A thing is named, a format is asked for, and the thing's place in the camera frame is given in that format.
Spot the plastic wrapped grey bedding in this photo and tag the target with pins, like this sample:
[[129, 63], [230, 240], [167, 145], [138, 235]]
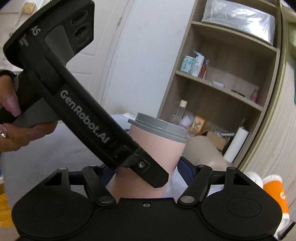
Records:
[[241, 18]]

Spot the pink small bottle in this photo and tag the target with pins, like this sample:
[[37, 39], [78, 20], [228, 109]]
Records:
[[254, 94]]

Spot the white quilted table cloth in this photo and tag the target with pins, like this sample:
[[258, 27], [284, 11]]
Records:
[[25, 168]]

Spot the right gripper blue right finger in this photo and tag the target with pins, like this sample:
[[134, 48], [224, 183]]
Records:
[[189, 172]]

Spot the white floral paper cup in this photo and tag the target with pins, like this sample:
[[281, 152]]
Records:
[[255, 178]]

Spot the left hand with painted nails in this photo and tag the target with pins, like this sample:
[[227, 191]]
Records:
[[16, 137]]

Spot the small cardboard box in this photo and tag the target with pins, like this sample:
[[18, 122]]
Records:
[[218, 141]]

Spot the clear bottle with beige cap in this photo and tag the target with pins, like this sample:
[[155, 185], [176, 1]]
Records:
[[179, 113]]

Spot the white pump bottle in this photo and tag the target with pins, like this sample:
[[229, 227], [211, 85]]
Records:
[[199, 60]]

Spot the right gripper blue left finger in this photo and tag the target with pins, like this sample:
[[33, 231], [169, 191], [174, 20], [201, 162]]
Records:
[[94, 174]]

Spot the teal labelled jar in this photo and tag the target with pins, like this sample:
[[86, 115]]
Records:
[[187, 64]]

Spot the wooden shelf unit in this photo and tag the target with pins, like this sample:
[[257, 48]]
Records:
[[238, 63]]

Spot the white paper towel roll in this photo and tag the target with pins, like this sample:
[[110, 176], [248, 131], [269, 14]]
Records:
[[236, 145]]

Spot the orange and white cup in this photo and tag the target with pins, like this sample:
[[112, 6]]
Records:
[[273, 185]]

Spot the red small bottle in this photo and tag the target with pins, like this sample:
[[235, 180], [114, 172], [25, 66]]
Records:
[[204, 69]]

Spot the orange patterned small box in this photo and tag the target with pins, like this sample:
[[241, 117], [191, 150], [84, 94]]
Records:
[[198, 125]]

